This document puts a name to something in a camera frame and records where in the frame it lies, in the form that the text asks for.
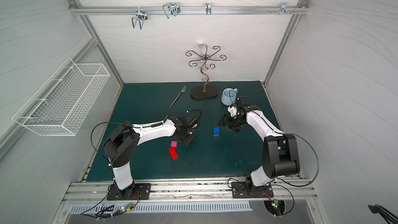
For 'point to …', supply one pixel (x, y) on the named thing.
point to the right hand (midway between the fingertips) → (223, 125)
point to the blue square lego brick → (216, 129)
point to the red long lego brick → (173, 153)
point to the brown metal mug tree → (200, 92)
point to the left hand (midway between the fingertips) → (190, 140)
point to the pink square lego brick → (174, 143)
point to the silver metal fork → (183, 90)
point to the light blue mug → (229, 96)
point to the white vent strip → (112, 208)
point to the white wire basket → (60, 106)
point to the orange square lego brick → (216, 135)
